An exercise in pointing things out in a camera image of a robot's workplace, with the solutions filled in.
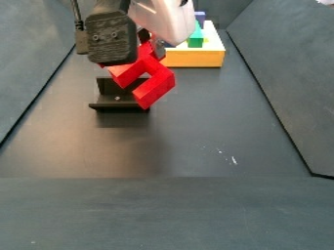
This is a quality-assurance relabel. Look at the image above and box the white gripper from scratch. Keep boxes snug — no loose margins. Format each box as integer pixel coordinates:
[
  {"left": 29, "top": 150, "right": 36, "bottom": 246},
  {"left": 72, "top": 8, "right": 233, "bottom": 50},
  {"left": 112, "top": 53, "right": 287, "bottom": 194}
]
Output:
[{"left": 128, "top": 0, "right": 195, "bottom": 60}]

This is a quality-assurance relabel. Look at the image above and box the yellow wooden base board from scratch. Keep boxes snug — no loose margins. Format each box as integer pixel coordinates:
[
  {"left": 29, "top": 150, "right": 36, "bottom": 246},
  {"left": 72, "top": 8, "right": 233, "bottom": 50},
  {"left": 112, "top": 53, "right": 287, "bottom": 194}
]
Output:
[{"left": 161, "top": 21, "right": 225, "bottom": 67}]

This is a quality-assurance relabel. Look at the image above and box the green rectangular bar block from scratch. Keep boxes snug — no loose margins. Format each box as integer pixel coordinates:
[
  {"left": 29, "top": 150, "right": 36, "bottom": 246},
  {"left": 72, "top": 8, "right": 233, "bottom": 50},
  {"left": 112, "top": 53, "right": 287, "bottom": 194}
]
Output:
[{"left": 187, "top": 22, "right": 203, "bottom": 48}]

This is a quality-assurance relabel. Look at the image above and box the purple cross-shaped block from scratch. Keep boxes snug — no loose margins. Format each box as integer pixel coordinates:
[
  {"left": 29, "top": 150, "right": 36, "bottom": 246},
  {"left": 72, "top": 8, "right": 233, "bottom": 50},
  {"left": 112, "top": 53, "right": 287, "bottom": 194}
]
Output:
[{"left": 195, "top": 11, "right": 205, "bottom": 26}]

